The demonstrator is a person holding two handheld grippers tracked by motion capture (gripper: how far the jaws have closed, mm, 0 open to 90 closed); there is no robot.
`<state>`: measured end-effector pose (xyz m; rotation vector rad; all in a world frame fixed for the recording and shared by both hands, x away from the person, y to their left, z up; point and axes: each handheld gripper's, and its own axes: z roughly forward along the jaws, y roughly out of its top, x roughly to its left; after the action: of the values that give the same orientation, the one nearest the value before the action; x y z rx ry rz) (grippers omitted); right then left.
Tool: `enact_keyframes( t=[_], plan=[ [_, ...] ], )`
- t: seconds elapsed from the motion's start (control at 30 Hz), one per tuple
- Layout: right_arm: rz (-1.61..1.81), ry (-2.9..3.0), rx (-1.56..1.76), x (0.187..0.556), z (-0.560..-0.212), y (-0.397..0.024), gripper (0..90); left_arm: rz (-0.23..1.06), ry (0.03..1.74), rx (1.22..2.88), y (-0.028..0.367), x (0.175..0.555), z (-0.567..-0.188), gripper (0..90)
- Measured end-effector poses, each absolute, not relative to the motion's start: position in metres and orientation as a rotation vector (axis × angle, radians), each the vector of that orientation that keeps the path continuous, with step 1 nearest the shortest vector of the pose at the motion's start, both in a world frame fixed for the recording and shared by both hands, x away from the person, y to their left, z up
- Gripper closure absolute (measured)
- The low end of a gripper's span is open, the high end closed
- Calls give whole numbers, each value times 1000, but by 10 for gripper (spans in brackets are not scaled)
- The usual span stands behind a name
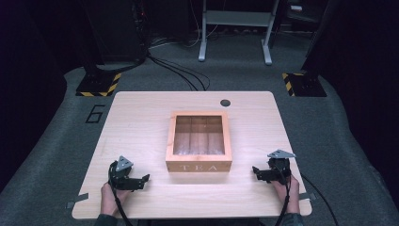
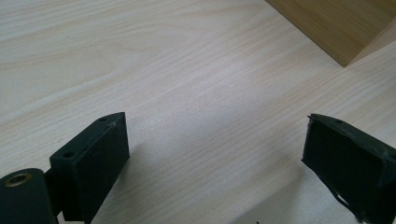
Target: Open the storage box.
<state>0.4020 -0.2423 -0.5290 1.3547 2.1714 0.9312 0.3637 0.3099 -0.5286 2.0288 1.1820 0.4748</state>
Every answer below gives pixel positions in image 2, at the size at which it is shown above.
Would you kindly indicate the brown wooden box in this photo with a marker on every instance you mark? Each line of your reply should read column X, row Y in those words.
column 336, row 28

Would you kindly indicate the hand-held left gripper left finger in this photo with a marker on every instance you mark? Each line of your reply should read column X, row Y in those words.
column 93, row 161

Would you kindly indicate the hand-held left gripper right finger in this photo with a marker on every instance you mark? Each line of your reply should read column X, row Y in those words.
column 348, row 165

